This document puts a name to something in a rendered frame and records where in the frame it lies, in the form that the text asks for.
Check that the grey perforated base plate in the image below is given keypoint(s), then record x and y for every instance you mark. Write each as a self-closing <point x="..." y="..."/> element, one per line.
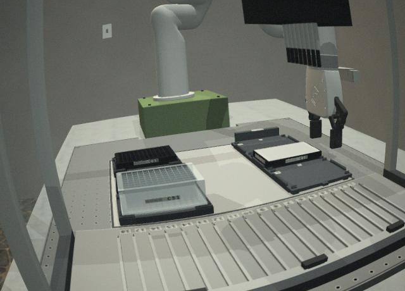
<point x="368" y="275"/>

